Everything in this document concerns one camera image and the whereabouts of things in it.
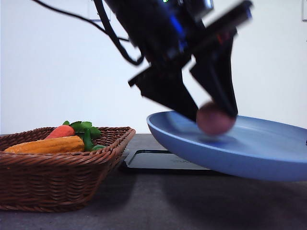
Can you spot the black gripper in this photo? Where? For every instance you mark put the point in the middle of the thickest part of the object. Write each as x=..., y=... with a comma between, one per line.
x=173, y=31

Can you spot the brown egg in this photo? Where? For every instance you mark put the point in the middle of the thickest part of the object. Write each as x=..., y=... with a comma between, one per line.
x=214, y=121

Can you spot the blue plastic plate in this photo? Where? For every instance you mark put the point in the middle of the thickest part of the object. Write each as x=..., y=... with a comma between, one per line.
x=256, y=147

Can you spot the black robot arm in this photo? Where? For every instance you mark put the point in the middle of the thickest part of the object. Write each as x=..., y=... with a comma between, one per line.
x=166, y=34

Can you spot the brown wicker basket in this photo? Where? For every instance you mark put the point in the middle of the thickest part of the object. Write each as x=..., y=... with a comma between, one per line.
x=57, y=182

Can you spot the black rectangular tray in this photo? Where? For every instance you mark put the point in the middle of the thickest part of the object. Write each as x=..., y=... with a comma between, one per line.
x=162, y=159

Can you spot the green toy chili pepper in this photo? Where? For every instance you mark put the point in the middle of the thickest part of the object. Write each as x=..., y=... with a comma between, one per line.
x=90, y=134

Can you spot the orange toy carrot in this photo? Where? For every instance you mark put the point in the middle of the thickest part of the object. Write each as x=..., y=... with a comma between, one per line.
x=68, y=129

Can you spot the yellow toy corn cob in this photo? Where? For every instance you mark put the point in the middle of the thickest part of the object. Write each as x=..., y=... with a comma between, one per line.
x=49, y=145

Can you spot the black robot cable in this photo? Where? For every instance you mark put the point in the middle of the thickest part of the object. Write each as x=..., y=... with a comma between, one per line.
x=103, y=24

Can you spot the white wall socket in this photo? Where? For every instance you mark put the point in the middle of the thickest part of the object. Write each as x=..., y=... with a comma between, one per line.
x=94, y=13

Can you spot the white wall switch plate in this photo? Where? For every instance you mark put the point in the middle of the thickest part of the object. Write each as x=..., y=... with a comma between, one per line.
x=304, y=11

